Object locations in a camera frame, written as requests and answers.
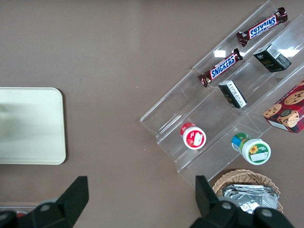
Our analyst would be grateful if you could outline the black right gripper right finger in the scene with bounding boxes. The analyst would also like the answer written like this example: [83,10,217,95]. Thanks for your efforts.
[189,175,296,228]

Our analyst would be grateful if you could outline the clear acrylic stepped shelf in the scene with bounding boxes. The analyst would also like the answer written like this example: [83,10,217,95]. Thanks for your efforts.
[139,7,304,190]

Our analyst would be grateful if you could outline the red chocolate chip cookie box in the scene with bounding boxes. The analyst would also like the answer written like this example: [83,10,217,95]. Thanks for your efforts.
[263,80,304,135]

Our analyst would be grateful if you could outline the red label white jar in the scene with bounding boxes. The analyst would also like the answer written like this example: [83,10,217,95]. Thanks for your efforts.
[180,122,207,151]

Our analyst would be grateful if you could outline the dark green small box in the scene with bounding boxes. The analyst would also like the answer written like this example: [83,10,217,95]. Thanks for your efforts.
[218,80,247,109]
[253,43,292,73]

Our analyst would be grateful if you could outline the stacked aluminium foil trays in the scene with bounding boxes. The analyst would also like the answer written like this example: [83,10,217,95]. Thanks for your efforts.
[222,184,280,216]

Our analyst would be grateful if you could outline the Snickers chocolate bar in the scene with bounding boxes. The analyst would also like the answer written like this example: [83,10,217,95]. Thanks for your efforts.
[236,7,288,48]
[197,48,244,88]

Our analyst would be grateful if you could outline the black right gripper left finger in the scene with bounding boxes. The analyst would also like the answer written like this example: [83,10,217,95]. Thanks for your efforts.
[0,175,89,228]

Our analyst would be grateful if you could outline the cream plastic tray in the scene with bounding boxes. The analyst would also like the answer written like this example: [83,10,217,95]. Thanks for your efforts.
[0,87,67,165]

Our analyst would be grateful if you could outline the green label white jar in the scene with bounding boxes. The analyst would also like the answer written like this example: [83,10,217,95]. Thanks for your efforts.
[231,132,272,166]

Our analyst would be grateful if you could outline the light wicker basket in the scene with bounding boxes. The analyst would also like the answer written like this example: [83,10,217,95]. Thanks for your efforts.
[212,169,285,214]

